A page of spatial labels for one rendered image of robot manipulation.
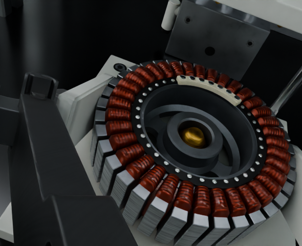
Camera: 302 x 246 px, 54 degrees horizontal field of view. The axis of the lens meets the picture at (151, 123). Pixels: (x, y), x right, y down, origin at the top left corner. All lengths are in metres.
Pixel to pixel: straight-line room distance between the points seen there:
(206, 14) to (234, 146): 0.12
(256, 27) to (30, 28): 0.19
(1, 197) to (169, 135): 0.09
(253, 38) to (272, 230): 0.15
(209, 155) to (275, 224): 0.06
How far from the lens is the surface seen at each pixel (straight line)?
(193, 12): 0.26
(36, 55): 0.25
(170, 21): 0.28
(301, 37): 0.42
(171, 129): 0.16
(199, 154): 0.16
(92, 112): 0.16
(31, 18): 0.30
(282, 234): 0.19
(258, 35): 0.26
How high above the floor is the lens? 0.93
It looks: 47 degrees down
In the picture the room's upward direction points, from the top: 21 degrees clockwise
